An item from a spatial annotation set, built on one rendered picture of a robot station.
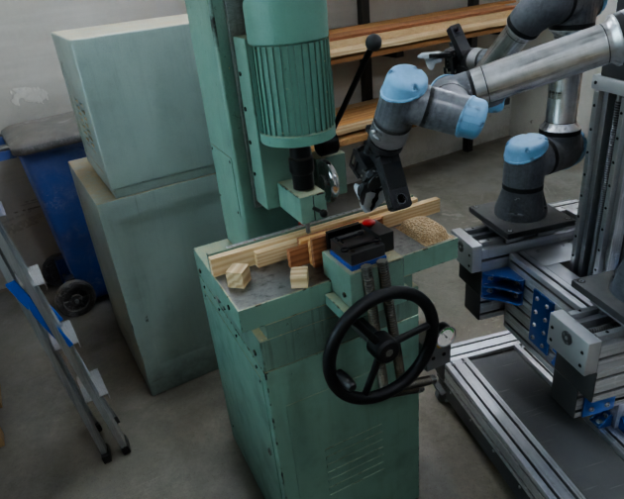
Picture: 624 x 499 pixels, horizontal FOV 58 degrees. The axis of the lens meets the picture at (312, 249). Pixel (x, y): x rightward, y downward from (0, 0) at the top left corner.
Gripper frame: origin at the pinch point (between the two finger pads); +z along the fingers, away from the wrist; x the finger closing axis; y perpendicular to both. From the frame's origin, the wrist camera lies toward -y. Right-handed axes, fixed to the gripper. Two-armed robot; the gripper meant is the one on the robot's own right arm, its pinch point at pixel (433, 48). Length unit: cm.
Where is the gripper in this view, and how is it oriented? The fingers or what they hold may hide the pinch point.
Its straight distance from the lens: 218.5
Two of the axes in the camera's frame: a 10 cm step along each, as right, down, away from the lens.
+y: 2.1, 8.3, 5.1
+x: 8.5, -4.1, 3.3
